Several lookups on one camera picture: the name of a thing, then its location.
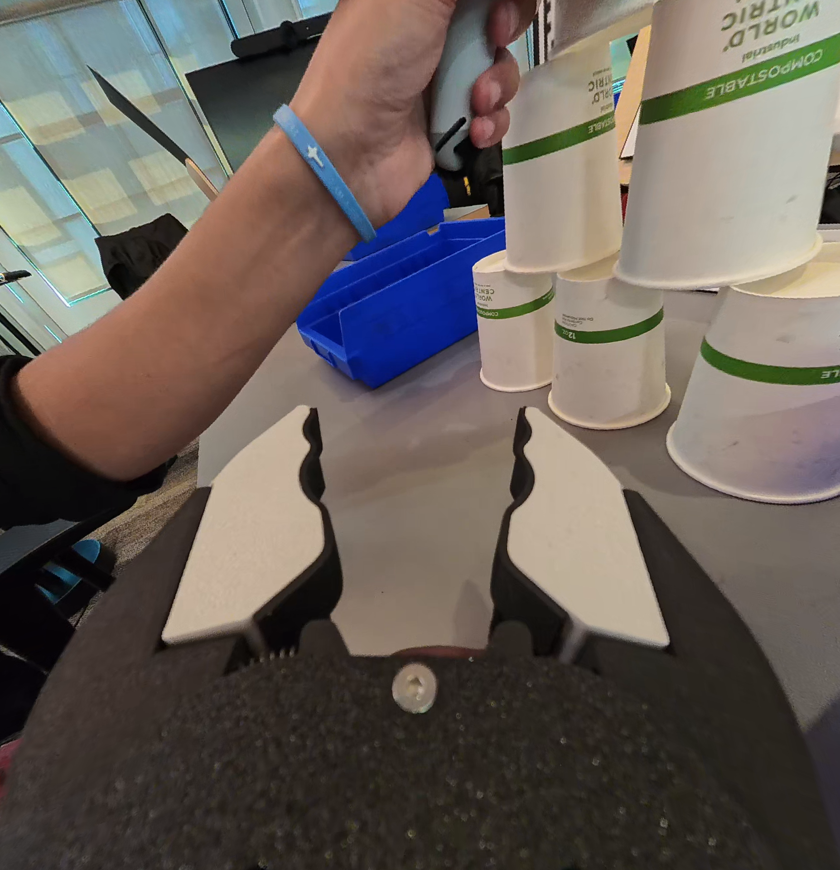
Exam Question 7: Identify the blue plastic bin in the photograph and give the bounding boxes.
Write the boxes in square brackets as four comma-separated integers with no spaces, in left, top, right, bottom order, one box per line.
[344,173,450,262]
[296,217,508,390]

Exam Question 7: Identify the wooden sign board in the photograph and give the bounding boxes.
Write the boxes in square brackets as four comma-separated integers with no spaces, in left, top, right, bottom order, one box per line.
[617,24,655,162]

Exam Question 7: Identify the person's left hand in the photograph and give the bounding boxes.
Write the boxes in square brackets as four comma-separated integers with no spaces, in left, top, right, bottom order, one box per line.
[287,0,538,230]

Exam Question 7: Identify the black display board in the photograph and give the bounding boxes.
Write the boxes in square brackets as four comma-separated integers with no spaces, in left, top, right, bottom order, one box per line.
[184,41,339,174]

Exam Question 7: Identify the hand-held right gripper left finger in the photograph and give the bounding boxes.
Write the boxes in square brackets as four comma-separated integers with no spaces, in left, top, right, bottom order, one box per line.
[160,406,344,663]

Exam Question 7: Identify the blue wristband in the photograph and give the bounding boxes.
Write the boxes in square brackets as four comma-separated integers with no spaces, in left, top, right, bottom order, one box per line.
[272,103,379,244]

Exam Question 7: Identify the black office chair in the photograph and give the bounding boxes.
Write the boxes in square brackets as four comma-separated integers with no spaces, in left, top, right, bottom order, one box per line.
[95,213,190,300]

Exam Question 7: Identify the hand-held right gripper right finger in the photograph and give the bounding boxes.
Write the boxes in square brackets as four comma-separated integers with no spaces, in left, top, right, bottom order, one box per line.
[490,406,670,663]

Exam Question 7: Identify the person's left forearm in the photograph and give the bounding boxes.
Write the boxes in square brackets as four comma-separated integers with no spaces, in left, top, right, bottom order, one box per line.
[0,116,367,531]

